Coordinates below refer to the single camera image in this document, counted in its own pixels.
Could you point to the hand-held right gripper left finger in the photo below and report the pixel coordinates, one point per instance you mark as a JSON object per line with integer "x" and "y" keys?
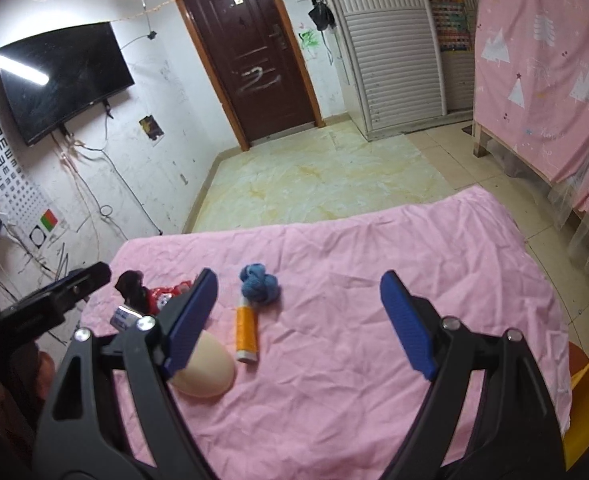
{"x": 192, "y": 325}

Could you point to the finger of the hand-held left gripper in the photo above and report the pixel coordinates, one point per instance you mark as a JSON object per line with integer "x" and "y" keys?
{"x": 87, "y": 280}

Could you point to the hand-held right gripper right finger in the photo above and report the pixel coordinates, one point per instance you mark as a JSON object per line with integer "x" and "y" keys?
{"x": 409, "y": 325}

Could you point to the small black cloth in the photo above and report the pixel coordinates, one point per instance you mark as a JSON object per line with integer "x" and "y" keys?
{"x": 130, "y": 285}

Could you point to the beige foam pad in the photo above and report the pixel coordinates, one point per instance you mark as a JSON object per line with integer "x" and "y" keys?
{"x": 209, "y": 370}

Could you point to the orange thread spool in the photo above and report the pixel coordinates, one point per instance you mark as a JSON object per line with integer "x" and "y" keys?
{"x": 247, "y": 330}

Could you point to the blue yarn ball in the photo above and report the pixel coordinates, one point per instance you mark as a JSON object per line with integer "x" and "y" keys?
{"x": 259, "y": 285}

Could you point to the person's left hand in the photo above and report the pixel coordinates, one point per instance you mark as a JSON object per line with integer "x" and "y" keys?
{"x": 46, "y": 375}

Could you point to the pink bed sheet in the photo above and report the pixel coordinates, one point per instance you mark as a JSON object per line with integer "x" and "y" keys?
{"x": 349, "y": 285}

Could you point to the white eye chart poster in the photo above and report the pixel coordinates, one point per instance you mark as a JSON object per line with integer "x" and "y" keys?
{"x": 4, "y": 170}

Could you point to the white louvered wardrobe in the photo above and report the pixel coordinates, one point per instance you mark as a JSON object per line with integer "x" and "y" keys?
{"x": 389, "y": 60}

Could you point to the pink tree print curtain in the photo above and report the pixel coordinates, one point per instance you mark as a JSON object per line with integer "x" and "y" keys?
{"x": 549, "y": 85}

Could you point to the dark brown door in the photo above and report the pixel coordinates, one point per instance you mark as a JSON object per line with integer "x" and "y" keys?
{"x": 254, "y": 45}

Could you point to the small dark wall picture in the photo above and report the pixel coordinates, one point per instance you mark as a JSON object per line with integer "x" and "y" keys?
{"x": 152, "y": 129}

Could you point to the wooden bunk bed frame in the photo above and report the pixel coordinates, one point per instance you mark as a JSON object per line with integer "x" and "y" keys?
{"x": 480, "y": 140}

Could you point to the black wall television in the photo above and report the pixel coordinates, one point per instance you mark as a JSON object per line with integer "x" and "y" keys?
{"x": 59, "y": 80}

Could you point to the colourful grid wall poster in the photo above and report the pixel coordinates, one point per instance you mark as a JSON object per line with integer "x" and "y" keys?
{"x": 449, "y": 15}

